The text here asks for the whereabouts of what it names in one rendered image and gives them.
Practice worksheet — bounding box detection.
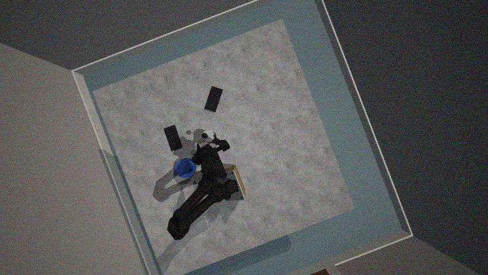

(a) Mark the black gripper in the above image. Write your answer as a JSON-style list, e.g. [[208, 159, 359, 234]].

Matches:
[[192, 135, 230, 165]]

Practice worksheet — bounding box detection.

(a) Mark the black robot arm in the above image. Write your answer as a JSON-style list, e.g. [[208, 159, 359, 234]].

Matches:
[[167, 144, 239, 240]]

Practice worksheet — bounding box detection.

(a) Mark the french press coffee maker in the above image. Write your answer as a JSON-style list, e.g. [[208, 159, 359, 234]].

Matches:
[[202, 130, 218, 145]]

